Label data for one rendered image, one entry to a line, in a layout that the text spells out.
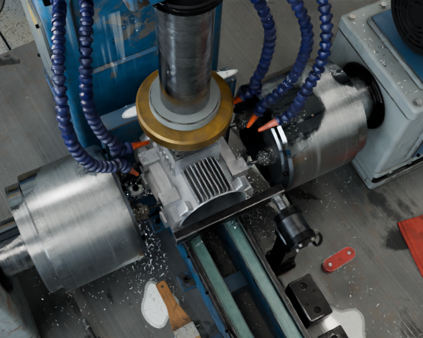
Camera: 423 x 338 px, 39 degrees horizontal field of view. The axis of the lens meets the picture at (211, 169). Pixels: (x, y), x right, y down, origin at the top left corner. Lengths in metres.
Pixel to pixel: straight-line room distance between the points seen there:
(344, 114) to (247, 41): 0.60
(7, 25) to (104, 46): 1.20
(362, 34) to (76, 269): 0.77
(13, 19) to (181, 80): 1.47
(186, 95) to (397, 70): 0.51
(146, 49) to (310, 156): 0.40
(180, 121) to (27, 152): 0.64
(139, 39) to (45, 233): 0.42
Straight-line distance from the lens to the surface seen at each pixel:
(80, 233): 1.12
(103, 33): 1.18
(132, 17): 1.18
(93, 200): 1.12
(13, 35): 2.34
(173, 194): 1.20
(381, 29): 1.37
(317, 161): 1.26
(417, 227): 1.57
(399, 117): 1.33
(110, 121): 1.21
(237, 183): 1.20
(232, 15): 1.84
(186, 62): 0.94
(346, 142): 1.28
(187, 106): 1.05
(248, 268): 1.32
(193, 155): 1.17
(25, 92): 1.71
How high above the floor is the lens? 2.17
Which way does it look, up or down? 63 degrees down
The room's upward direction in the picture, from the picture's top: 5 degrees clockwise
